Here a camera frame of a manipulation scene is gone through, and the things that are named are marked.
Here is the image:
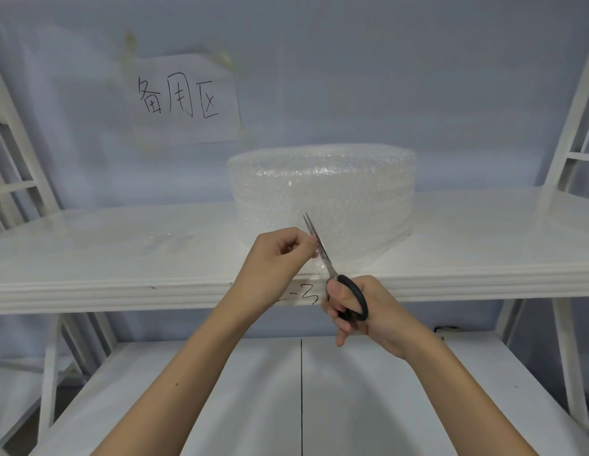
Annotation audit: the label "person's left forearm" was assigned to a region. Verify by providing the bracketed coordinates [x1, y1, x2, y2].
[92, 299, 276, 456]

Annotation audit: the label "clear bubble wrap roll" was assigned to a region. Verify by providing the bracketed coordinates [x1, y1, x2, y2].
[226, 142, 418, 277]

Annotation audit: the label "black-handled steel scissors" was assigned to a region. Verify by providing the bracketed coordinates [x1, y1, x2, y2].
[302, 212, 369, 323]

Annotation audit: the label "person's right hand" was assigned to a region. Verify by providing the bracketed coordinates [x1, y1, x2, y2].
[320, 275, 437, 362]

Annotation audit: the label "white shelf unit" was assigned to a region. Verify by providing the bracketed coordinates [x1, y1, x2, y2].
[0, 0, 589, 456]

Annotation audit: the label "person's left hand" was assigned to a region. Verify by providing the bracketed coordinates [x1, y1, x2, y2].
[226, 227, 320, 320]

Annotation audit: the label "person's right forearm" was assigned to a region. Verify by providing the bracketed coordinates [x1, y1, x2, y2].
[403, 327, 538, 456]

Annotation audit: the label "white handwritten paper sign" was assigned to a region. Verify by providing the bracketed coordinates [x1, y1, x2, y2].
[130, 52, 243, 147]

